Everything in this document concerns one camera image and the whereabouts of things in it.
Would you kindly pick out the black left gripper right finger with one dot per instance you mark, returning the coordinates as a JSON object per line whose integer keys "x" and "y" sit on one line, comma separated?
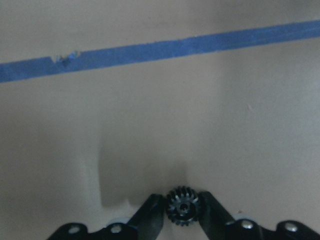
{"x": 213, "y": 218}

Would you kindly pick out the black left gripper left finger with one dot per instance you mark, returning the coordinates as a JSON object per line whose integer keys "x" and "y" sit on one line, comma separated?
{"x": 148, "y": 221}

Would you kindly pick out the brown paper table cover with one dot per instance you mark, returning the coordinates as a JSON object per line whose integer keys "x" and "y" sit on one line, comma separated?
{"x": 90, "y": 146}

